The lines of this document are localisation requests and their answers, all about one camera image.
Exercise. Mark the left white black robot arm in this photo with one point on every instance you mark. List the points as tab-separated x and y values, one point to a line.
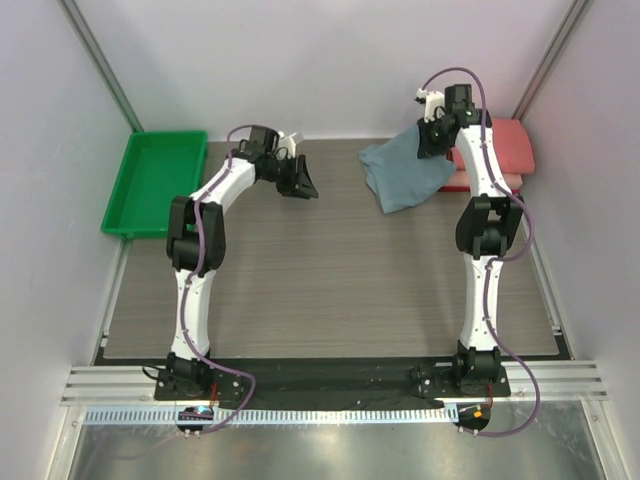
196	246

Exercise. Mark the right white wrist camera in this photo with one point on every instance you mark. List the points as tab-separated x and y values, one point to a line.
433	103

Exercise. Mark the left aluminium corner post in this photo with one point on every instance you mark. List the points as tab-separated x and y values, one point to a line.
99	60

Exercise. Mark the aluminium rail frame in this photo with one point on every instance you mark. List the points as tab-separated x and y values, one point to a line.
547	380

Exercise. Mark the blue grey t shirt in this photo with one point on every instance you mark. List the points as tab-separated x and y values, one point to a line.
398	177

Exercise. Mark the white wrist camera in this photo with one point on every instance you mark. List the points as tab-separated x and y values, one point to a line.
287	145
433	103

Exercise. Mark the right aluminium corner post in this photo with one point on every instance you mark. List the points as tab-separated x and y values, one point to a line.
567	28

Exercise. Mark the green plastic tray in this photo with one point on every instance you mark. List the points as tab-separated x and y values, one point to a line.
156	167

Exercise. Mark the aluminium corner post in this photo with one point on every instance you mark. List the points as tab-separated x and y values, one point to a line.
567	28
99	60

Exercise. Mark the white slotted cable duct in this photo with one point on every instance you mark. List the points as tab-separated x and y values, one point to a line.
199	416

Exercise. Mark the top coral folded shirt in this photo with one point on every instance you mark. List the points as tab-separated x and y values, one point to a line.
512	147

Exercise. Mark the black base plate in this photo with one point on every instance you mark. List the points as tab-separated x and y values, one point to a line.
330	384

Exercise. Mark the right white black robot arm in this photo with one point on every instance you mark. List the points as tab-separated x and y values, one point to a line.
484	234

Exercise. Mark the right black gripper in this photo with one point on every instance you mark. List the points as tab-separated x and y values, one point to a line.
431	138

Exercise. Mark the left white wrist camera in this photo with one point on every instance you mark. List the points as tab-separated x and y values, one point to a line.
287	145

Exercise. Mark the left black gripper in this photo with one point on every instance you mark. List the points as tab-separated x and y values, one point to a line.
305	180

